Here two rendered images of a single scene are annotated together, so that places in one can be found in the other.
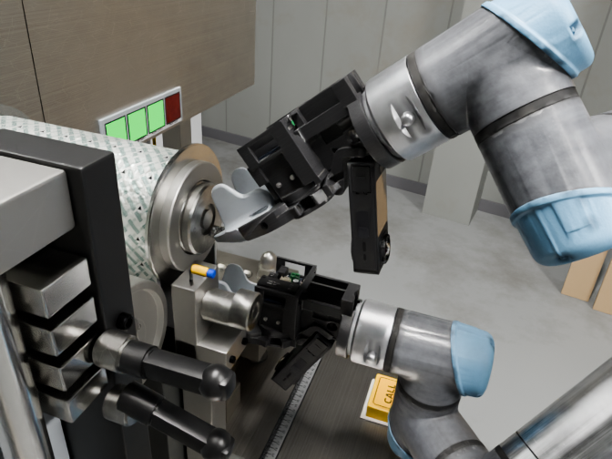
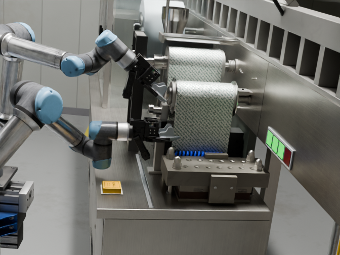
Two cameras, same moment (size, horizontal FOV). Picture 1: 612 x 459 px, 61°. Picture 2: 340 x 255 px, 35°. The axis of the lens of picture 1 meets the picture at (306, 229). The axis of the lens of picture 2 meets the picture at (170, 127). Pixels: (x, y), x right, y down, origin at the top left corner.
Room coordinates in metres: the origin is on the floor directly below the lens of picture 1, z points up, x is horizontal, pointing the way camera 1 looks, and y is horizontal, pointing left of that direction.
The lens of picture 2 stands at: (2.33, -0.85, 1.79)
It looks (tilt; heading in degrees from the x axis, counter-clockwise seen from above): 18 degrees down; 152
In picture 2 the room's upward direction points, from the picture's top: 6 degrees clockwise
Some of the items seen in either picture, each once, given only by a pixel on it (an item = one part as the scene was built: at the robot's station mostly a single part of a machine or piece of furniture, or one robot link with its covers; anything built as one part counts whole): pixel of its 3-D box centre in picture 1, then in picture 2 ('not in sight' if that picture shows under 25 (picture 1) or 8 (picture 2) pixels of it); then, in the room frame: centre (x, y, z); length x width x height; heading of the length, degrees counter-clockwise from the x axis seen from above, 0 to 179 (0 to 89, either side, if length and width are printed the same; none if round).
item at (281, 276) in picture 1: (306, 310); (143, 130); (0.49, -0.01, 1.12); 0.12 x 0.08 x 0.09; 73
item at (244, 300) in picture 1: (246, 310); (150, 109); (0.41, 0.05, 1.18); 0.04 x 0.02 x 0.04; 163
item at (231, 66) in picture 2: not in sight; (228, 66); (0.31, 0.47, 1.33); 0.07 x 0.07 x 0.07; 73
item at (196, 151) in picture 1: (188, 214); (173, 95); (0.47, 0.12, 1.25); 0.15 x 0.01 x 0.15; 163
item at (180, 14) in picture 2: not in sight; (175, 13); (-0.19, 0.43, 1.50); 0.14 x 0.14 x 0.06
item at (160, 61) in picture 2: not in sight; (160, 61); (0.22, 0.17, 1.33); 0.06 x 0.06 x 0.06; 73
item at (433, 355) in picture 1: (438, 354); (103, 131); (0.45, -0.16, 1.11); 0.11 x 0.08 x 0.09; 73
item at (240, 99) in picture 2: not in sight; (241, 99); (0.55, 0.40, 1.25); 0.07 x 0.04 x 0.04; 73
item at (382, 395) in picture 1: (393, 401); (111, 187); (0.55, -0.15, 0.91); 0.07 x 0.07 x 0.02; 73
